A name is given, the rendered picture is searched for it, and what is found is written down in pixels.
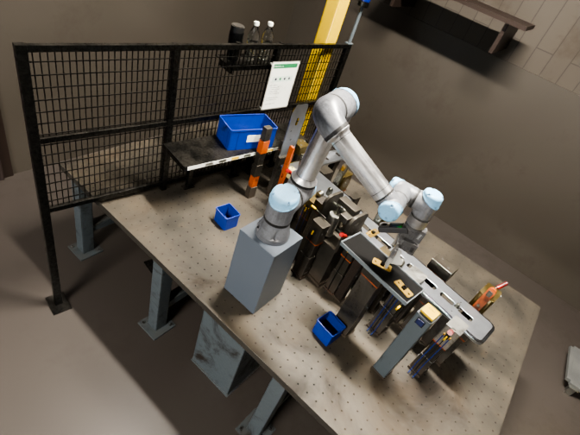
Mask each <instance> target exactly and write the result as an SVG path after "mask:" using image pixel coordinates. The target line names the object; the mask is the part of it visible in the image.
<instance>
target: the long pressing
mask: <svg viewBox="0 0 580 435"><path fill-rule="evenodd" d="M298 166H299V160H298V161H292V162H291V163H290V165H289V167H294V168H295V169H298ZM316 179H317V182H318V183H317V185H316V192H318V191H320V190H321V191H322V192H323V193H324V196H326V197H328V196H327V195H326V191H327V189H328V188H329V187H332V188H333V192H332V193H335V192H339V191H341V192H343V191H342V190H341V189H340V188H339V187H337V186H336V185H335V184H334V183H333V182H331V181H330V180H329V179H328V178H327V177H325V176H324V175H323V174H322V173H321V172H318V175H317V177H316ZM316 192H315V193H314V194H316ZM343 193H344V196H346V197H347V198H349V199H350V200H351V201H352V202H353V200H352V199H351V197H349V196H348V195H347V194H346V193H345V192H343ZM353 203H354V202H353ZM364 224H365V225H366V226H367V227H368V228H369V229H371V230H373V229H377V230H378V227H379V225H378V224H377V223H376V222H374V221H373V220H372V219H371V218H370V217H367V219H366V221H365V223H364ZM360 232H362V233H363V234H364V235H365V236H366V237H367V238H368V239H369V240H370V241H371V242H372V243H373V244H374V245H376V246H377V247H378V248H380V247H382V246H384V245H383V244H381V243H380V242H379V241H378V240H377V239H376V238H374V237H369V236H368V235H367V234H366V232H367V231H366V230H365V229H364V228H363V227H362V228H361V230H360ZM377 236H378V237H379V238H380V239H381V240H382V241H384V242H385V243H386V244H387V245H388V246H389V247H390V248H391V249H389V250H390V251H392V249H393V248H392V246H391V244H392V242H393V240H394V238H393V237H391V236H390V235H389V234H388V233H381V232H380V234H378V235H377ZM400 250H401V255H400V256H401V257H402V258H403V259H404V261H405V265H404V267H403V268H402V269H403V270H404V271H407V270H408V269H409V267H408V266H407V264H410V265H412V266H414V265H415V266H416V267H417V268H419V269H420V270H421V271H422V272H423V273H424V274H426V275H427V276H428V277H427V279H428V280H429V281H430V282H431V283H432V284H433V285H434V286H435V287H436V289H432V288H431V287H430V286H429V285H428V284H427V283H425V282H424V283H423V284H422V285H421V286H422V287H423V288H424V289H425V291H424V292H423V293H422V294H421V295H422V296H423V297H424V298H425V299H426V300H428V301H429V302H430V303H431V304H432V305H433V306H434V307H435V308H436V309H438V310H439V311H440V312H441V313H442V314H443V315H444V316H445V317H446V318H448V319H449V320H451V319H452V318H453V317H455V316H456V315H457V316H458V317H459V318H460V319H461V320H463V321H464V322H465V323H466V324H467V325H468V326H469V328H468V330H467V331H465V332H464V333H463V334H465V335H466V336H467V337H468V338H469V339H470V340H471V341H472V342H474V343H475V344H484V343H485V342H486V340H487V339H488V338H489V337H490V336H491V334H492V333H493V332H494V331H495V327H494V325H493V324H492V323H491V322H490V321H489V320H488V319H487V318H486V317H485V316H483V315H482V314H481V313H480V312H479V311H477V309H475V307H474V306H472V305H471V304H470V303H469V302H468V301H467V300H465V299H464V298H463V297H462V296H461V295H459V294H458V293H457V292H456V291H455V290H453V289H452V288H451V287H450V286H449V285H447V284H446V283H445V282H444V281H443V280H441V279H440V278H439V277H438V276H437V275H436V274H434V273H433V272H432V271H431V270H430V269H429V268H428V267H427V266H426V265H425V264H423V263H422V262H421V261H420V260H419V259H417V258H416V257H415V256H414V255H413V256H411V255H409V254H407V252H405V251H403V250H402V249H400ZM441 293H443V294H444V295H446V296H447V297H448V298H449V299H450V300H451V301H453V303H454V304H453V305H451V304H450V303H448V302H447V301H446V300H445V299H444V298H443V297H442V296H440V294H441ZM460 302H462V303H460ZM456 303H460V307H459V308H458V309H457V308H456V307H455V306H454V305H455V304H456ZM459 309H462V310H463V311H464V312H465V313H467V314H468V315H469V316H470V317H471V318H472V321H469V320H468V319H467V318H466V317H465V316H463V315H462V314H461V313H460V312H459V311H458V310H459Z"/></svg>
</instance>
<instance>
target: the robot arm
mask: <svg viewBox="0 0 580 435"><path fill-rule="evenodd" d="M358 109H359V100H358V97H357V95H356V94H355V93H354V92H353V91H352V90H351V89H349V88H346V87H340V88H337V89H334V90H333V91H331V92H330V93H328V94H326V95H324V96H322V97H321V98H319V99H318V100H317V102H316V103H315V105H314V106H313V110H312V116H313V121H314V123H315V125H316V127H317V128H316V129H315V131H314V134H313V136H312V139H311V140H310V143H309V145H308V147H307V149H306V151H305V154H304V156H303V158H302V160H301V162H300V164H299V167H298V169H295V170H293V171H292V173H291V175H290V178H289V180H288V182H287V183H286V184H284V185H283V184H279V185H277V186H275V187H274V188H273V190H272V192H271V193H270V195H269V200H268V204H267V207H266V210H265V213H264V216H263V217H262V218H261V219H260V220H259V222H258V223H257V225H256V227H255V233H256V235H257V237H258V238H259V239H260V240H261V241H262V242H264V243H266V244H268V245H272V246H281V245H283V244H285V243H286V242H287V241H288V239H289V237H290V223H291V221H292V218H293V214H294V213H295V212H296V211H297V210H298V209H299V208H300V207H301V206H302V205H303V204H304V203H305V202H306V201H308V200H309V199H311V198H312V196H313V195H314V193H315V192H316V185H317V183H318V182H317V179H316V177H317V175H318V172H319V170H320V168H321V167H322V166H323V164H324V162H325V159H326V157H327V155H328V154H329V152H330V150H331V147H332V146H333V147H334V148H335V149H336V151H337V152H338V153H339V154H340V156H341V157H342V158H343V160H344V161H345V163H346V164H347V165H348V166H349V168H350V169H351V171H352V172H353V173H354V175H355V176H356V177H357V178H358V179H359V181H360V182H361V183H362V185H363V186H364V188H365V189H366V190H367V191H368V193H369V194H370V196H371V197H372V198H373V200H374V201H375V202H376V203H377V204H378V206H379V207H378V214H379V216H380V218H381V219H382V220H384V221H387V222H393V221H395V220H396V219H398V217H399V216H400V215H401V214H402V212H403V211H404V209H405V207H406V206H408V207H410V208H412V211H411V212H410V214H409V216H408V217H407V220H406V222H405V223H386V222H381V223H380V225H379V227H378V231H379V232H381V233H398V235H397V236H396V238H395V239H394V240H393V242H392V244H391V246H392V248H393V249H392V251H391V253H390V255H389V257H388V258H387V260H386V262H385V269H387V268H388V266H389V264H390V263H391V264H395V265H399V266H400V265H402V264H403V261H402V260H401V258H400V255H401V250H400V249H402V250H403V251H405V252H407V254H409V255H411V256H413V254H414V252H415V251H416V249H417V248H418V247H419V244H420V242H421V241H422V239H423V238H424V236H425V235H426V232H427V228H426V226H427V225H428V223H429V222H430V220H431V219H432V217H433V215H434V214H435V212H436V211H437V210H438V209H439V207H440V205H441V204H442V202H443V200H444V198H443V195H442V194H441V193H440V192H439V191H438V190H436V189H432V188H430V187H428V188H426V189H425V190H424V191H422V190H420V189H419V188H417V187H415V186H413V185H411V184H409V183H407V182H406V181H404V180H402V179H400V178H398V177H394V178H393V179H392V180H391V181H390V183H388V181H387V180H386V178H385V177H384V176H383V174H382V173H381V171H380V170H379V169H378V167H377V166H376V165H375V163H374V162H373V161H372V160H371V159H370V157H369V156H368V154H367V153H366V152H365V150H364V149H363V147H362V146H361V145H360V143H359V142H358V141H357V139H356V138H355V137H354V136H353V135H352V133H351V132H350V125H349V121H350V119H351V118H352V117H353V116H354V115H355V114H356V113H357V111H358ZM396 252H397V253H396ZM395 253H396V255H395Z"/></svg>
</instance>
